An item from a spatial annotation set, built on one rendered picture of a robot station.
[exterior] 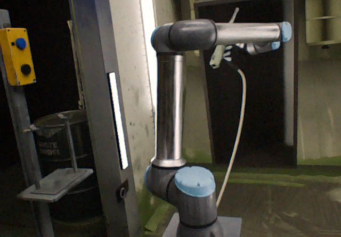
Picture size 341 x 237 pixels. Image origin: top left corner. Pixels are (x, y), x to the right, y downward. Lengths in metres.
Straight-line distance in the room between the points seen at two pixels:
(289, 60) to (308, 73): 1.13
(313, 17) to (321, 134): 1.11
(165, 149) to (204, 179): 0.21
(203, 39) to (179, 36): 0.09
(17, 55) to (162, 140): 0.77
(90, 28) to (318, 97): 2.35
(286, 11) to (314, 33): 0.91
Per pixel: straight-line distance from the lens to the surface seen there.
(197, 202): 1.14
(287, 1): 2.26
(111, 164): 2.01
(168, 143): 1.23
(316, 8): 3.13
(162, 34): 1.21
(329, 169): 3.19
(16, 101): 1.60
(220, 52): 1.87
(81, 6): 1.92
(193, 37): 1.13
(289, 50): 2.32
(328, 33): 3.12
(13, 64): 1.53
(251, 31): 1.35
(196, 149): 3.26
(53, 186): 1.59
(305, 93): 3.36
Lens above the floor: 1.40
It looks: 12 degrees down
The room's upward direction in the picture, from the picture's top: 6 degrees counter-clockwise
